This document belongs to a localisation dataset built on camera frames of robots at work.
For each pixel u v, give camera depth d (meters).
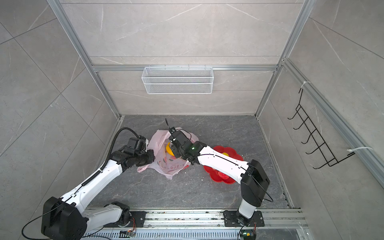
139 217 0.73
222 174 0.84
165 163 0.91
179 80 1.01
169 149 0.97
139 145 0.65
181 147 0.59
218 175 0.86
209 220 0.75
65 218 0.39
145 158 0.70
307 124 0.73
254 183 0.43
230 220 0.73
